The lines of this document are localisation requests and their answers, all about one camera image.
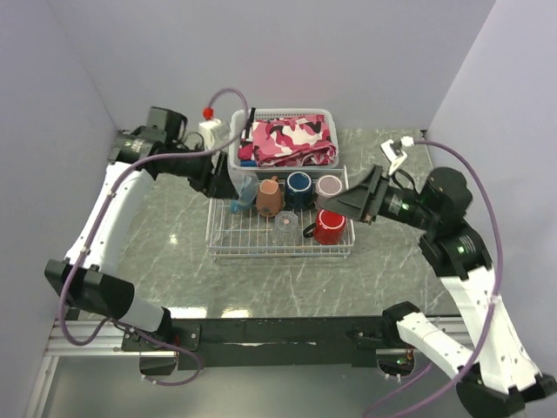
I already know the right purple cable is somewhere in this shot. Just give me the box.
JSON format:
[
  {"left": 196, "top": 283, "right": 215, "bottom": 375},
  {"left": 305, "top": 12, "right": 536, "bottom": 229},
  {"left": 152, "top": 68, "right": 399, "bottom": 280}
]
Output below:
[{"left": 363, "top": 139, "right": 506, "bottom": 418}]

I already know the mauve purple mug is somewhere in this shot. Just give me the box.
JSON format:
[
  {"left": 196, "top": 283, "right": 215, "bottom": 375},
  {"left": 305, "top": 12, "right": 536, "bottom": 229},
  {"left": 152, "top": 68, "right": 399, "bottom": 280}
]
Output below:
[{"left": 315, "top": 174, "right": 345, "bottom": 208}]

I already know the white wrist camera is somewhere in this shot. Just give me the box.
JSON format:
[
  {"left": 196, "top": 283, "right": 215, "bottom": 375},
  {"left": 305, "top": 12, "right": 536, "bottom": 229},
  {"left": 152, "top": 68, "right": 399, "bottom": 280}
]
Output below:
[
  {"left": 198, "top": 118, "right": 231, "bottom": 150},
  {"left": 380, "top": 136, "right": 414, "bottom": 177}
]

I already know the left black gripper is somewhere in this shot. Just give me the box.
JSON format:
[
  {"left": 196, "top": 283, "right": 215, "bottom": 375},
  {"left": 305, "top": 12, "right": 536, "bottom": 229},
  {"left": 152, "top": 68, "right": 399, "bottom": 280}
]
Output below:
[{"left": 162, "top": 141, "right": 239, "bottom": 200}]

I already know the pink camouflage cloth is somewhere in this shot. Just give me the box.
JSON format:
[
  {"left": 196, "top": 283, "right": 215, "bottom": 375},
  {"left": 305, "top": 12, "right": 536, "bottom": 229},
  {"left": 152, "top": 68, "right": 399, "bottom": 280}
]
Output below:
[{"left": 237, "top": 114, "right": 338, "bottom": 168}]

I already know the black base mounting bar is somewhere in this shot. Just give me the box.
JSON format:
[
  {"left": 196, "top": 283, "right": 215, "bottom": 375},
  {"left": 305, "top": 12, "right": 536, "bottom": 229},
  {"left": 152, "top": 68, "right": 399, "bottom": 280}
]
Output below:
[{"left": 121, "top": 315, "right": 436, "bottom": 371}]

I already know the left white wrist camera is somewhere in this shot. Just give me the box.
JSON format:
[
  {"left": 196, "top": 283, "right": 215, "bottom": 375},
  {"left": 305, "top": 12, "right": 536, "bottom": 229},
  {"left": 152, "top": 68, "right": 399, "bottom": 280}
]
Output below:
[{"left": 198, "top": 118, "right": 231, "bottom": 150}]

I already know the black item in basket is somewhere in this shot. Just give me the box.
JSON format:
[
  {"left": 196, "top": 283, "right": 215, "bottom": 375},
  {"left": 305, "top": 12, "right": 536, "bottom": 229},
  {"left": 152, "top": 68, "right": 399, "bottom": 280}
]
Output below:
[{"left": 241, "top": 107, "right": 257, "bottom": 141}]

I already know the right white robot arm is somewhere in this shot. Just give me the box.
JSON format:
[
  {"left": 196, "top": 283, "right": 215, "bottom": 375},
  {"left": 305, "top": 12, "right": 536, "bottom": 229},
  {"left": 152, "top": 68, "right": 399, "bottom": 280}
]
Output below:
[{"left": 323, "top": 166, "right": 556, "bottom": 417}]

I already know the purple cable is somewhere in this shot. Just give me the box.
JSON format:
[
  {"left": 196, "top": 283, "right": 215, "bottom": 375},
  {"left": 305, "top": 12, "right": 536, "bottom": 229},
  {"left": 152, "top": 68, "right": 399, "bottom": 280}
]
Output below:
[
  {"left": 58, "top": 88, "right": 250, "bottom": 387},
  {"left": 363, "top": 139, "right": 506, "bottom": 418}
]

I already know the clear glass cup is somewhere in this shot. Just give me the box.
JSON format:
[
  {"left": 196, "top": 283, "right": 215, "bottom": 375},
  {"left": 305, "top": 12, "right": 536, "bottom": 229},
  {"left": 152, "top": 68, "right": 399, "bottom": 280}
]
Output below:
[
  {"left": 272, "top": 211, "right": 300, "bottom": 246},
  {"left": 229, "top": 167, "right": 261, "bottom": 208}
]

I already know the white plastic basket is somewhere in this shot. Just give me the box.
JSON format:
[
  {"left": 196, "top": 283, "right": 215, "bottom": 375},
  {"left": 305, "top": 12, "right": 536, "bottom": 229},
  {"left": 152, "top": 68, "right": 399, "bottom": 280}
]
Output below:
[{"left": 229, "top": 108, "right": 339, "bottom": 170}]

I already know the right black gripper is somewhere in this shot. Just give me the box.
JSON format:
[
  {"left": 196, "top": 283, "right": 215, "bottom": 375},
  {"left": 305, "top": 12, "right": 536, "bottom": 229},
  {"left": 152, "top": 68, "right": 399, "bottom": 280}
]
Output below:
[{"left": 319, "top": 163, "right": 437, "bottom": 230}]

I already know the dark blue mug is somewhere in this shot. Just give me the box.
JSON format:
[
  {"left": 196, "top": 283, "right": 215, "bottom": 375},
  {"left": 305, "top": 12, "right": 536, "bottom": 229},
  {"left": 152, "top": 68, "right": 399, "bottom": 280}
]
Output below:
[{"left": 285, "top": 172, "right": 314, "bottom": 211}]

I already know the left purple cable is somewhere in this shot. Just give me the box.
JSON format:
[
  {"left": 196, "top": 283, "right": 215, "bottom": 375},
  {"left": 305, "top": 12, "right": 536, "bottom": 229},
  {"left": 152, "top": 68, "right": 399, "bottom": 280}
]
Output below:
[{"left": 58, "top": 88, "right": 250, "bottom": 387}]

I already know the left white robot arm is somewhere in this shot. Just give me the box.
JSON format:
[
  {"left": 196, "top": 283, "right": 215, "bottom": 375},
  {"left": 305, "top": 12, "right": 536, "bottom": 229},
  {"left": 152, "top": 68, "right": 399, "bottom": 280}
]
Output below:
[{"left": 44, "top": 106, "right": 238, "bottom": 350}]

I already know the light blue mug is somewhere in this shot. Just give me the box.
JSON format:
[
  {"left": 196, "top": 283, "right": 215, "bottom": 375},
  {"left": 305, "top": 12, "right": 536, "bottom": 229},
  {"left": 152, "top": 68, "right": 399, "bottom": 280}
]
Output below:
[{"left": 229, "top": 173, "right": 260, "bottom": 214}]

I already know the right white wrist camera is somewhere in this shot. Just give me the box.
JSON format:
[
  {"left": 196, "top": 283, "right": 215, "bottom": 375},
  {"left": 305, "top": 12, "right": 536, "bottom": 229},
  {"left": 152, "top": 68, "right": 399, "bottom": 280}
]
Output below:
[{"left": 380, "top": 136, "right": 414, "bottom": 177}]

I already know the white wire dish rack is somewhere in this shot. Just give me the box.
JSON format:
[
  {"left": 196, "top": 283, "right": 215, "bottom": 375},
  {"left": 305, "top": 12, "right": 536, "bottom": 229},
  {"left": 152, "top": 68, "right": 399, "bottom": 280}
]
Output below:
[{"left": 205, "top": 199, "right": 355, "bottom": 259}]

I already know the red mug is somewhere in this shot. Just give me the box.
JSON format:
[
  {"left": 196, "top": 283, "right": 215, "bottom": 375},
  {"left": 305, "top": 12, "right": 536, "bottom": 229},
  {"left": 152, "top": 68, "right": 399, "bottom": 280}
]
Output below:
[{"left": 302, "top": 209, "right": 347, "bottom": 246}]

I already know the salmon pink mug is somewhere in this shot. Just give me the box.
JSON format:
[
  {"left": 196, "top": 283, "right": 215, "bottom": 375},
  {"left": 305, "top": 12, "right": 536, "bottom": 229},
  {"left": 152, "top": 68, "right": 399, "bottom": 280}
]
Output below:
[{"left": 256, "top": 176, "right": 283, "bottom": 218}]

